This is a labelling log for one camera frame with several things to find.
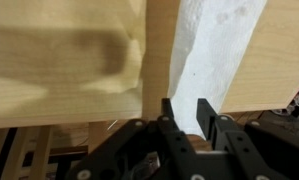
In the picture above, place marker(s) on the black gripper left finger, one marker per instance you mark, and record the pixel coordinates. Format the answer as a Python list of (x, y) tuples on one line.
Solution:
[(167, 110)]

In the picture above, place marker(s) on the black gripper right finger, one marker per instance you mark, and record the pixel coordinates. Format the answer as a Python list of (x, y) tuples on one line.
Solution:
[(205, 113)]

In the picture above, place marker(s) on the white paper tissue sheet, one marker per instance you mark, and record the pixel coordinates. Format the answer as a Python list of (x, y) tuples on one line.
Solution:
[(209, 60)]

